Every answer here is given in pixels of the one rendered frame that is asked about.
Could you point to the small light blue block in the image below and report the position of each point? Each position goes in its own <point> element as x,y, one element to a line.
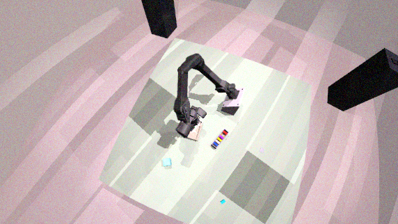
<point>167,162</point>

